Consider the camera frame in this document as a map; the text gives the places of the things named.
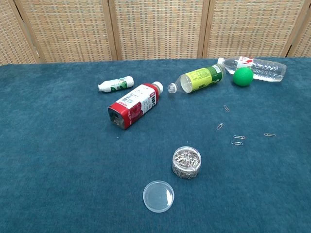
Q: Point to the metal paperclip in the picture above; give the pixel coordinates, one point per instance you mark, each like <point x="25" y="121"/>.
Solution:
<point x="270" y="134"/>
<point x="239" y="137"/>
<point x="226" y="108"/>
<point x="219" y="126"/>
<point x="236" y="143"/>

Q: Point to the clear jar of paperclips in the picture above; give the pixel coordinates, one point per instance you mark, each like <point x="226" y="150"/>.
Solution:
<point x="186" y="167"/>

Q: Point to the red label juice bottle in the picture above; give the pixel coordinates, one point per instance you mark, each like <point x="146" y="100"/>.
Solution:
<point x="136" y="104"/>

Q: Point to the small white green bottle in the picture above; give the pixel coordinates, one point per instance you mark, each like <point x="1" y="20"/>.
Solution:
<point x="116" y="84"/>

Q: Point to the yellow green label bottle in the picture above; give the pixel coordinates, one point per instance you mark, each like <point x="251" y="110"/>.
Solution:
<point x="199" y="78"/>

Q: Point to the clear round lid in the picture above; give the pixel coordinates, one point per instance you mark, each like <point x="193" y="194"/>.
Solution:
<point x="158" y="196"/>

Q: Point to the woven screen panel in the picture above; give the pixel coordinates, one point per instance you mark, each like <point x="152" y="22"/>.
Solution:
<point x="70" y="29"/>
<point x="158" y="29"/>
<point x="250" y="26"/>
<point x="12" y="36"/>
<point x="305" y="41"/>

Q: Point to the green ball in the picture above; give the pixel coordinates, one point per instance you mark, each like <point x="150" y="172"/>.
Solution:
<point x="243" y="77"/>

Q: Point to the blue table cloth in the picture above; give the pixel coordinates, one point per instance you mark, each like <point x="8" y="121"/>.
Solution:
<point x="60" y="157"/>

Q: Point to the clear water bottle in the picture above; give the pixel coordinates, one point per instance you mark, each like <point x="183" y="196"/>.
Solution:
<point x="267" y="69"/>

